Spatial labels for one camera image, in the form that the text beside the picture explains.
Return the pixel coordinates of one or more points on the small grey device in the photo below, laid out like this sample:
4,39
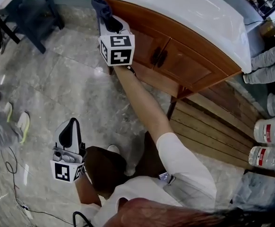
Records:
164,176

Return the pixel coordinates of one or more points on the person's left forearm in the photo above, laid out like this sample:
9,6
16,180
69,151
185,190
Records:
88,193

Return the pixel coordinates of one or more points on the person's head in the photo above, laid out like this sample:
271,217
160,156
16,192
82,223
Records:
132,209

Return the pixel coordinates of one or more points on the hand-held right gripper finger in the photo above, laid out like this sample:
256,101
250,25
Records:
102,28
119,26

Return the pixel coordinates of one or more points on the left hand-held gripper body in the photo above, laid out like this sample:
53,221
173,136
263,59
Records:
62,171

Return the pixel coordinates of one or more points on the person's white shoe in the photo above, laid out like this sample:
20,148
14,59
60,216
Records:
114,148
129,172

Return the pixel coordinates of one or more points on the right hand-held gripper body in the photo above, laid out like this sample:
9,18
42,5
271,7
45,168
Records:
118,53

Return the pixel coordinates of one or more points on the person's left leg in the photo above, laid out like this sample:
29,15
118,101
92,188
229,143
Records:
104,171

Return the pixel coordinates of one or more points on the white power strip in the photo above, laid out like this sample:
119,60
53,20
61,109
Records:
26,210

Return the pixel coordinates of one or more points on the dark table with pale top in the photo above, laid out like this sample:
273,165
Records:
39,44

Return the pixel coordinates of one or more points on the brown cardboard box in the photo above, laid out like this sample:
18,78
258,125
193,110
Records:
268,29

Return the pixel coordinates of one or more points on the person's right forearm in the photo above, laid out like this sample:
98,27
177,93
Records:
144,103

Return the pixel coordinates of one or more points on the wooden cabinet with white top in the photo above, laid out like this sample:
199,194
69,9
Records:
161,81

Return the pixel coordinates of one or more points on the person's white shirt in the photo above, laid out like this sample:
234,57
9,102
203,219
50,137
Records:
140,188

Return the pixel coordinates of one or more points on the brown wooden cabinet door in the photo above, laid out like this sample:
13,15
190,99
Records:
147,46
189,63

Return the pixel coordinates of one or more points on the person's left white shoe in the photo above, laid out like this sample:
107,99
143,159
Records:
114,148

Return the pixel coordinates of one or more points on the wooden slat platform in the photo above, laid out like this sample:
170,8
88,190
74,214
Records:
210,131

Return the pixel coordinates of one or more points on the person's right leg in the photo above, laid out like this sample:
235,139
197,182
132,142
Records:
149,159

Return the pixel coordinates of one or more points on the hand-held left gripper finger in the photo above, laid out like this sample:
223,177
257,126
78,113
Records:
62,136
76,141

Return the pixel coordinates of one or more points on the person's leg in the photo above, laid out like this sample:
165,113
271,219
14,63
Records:
149,159
104,171

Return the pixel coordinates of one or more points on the person's right white shoe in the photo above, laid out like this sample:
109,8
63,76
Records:
129,172

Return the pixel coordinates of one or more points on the dark blue cloth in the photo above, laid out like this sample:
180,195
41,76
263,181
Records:
102,8

